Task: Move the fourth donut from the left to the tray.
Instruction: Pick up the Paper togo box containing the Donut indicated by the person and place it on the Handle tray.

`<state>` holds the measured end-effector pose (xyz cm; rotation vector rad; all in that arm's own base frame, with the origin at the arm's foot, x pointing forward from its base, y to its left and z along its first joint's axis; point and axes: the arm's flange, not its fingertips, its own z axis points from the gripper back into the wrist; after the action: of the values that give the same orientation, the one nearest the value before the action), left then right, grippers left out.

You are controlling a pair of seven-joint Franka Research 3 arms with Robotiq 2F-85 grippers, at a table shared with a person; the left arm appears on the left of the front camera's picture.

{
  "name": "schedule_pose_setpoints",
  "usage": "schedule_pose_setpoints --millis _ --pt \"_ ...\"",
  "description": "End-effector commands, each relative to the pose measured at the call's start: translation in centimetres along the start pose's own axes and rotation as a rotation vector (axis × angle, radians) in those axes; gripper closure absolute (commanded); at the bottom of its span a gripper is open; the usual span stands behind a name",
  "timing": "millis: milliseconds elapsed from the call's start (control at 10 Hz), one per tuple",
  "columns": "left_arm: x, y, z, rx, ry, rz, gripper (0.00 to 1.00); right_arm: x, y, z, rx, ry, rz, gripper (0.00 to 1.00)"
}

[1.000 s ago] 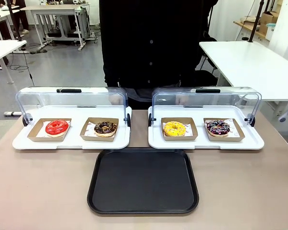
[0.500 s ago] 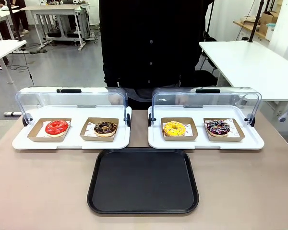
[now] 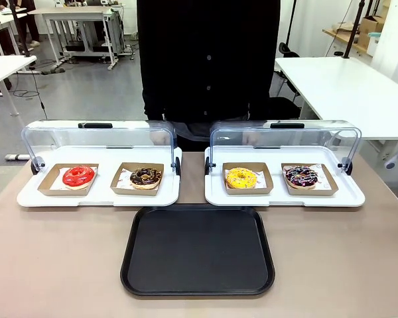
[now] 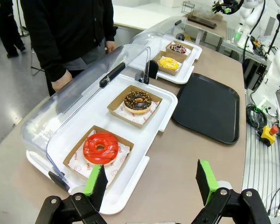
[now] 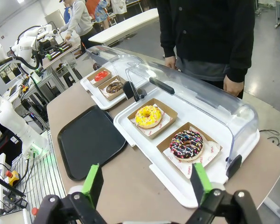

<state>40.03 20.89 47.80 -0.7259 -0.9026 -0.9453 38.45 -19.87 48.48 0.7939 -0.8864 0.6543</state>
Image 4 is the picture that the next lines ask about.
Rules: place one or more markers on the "white display case base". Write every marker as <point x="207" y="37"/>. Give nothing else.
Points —
<point x="189" y="67"/>

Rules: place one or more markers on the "near white display case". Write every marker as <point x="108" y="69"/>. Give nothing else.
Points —
<point x="140" y="149"/>

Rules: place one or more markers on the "red glazed donut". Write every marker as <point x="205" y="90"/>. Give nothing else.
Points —
<point x="100" y="147"/>

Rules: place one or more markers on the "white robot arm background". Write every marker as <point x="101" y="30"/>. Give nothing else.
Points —
<point x="249" y="21"/>

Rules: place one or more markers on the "clear display case lid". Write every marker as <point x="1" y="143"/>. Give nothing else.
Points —
<point x="154" y="35"/>
<point x="84" y="88"/>

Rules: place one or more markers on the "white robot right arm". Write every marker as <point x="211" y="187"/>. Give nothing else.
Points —
<point x="274" y="77"/>

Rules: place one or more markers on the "black tripod stand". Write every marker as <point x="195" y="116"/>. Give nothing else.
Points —
<point x="276" y="30"/>

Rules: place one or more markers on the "white background table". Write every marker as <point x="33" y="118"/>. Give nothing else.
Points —
<point x="140" y="16"/>

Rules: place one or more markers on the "chocolate nut donut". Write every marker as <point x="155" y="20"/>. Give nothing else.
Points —
<point x="137" y="102"/>

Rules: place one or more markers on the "dark sprinkled donut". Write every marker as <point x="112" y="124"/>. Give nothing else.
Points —
<point x="178" y="48"/>

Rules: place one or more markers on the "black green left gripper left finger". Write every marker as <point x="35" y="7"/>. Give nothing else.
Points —
<point x="96" y="186"/>

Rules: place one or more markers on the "person's left hand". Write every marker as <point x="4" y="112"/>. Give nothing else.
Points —
<point x="111" y="46"/>

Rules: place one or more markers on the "brown cardboard donut tray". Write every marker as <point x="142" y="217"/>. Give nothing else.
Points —
<point x="116" y="106"/>
<point x="170" y="71"/>
<point x="123" y="149"/>
<point x="186" y="55"/>

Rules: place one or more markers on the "yellow emergency stop button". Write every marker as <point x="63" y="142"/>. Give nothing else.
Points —
<point x="268" y="134"/>

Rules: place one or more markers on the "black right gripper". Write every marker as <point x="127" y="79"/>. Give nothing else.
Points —
<point x="220" y="6"/>

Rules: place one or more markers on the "person in dark clothes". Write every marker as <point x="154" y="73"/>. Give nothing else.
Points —
<point x="7" y="25"/>

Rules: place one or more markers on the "person in black sweater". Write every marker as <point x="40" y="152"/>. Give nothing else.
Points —
<point x="70" y="30"/>

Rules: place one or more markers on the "yellow sprinkled donut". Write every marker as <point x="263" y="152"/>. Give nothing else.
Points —
<point x="168" y="63"/>

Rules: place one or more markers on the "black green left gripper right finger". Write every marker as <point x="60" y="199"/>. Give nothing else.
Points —
<point x="208" y="184"/>

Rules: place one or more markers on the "black serving tray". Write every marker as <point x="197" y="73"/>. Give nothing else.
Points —
<point x="207" y="108"/>

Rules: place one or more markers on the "person's right hand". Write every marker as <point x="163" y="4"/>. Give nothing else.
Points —
<point x="60" y="82"/>

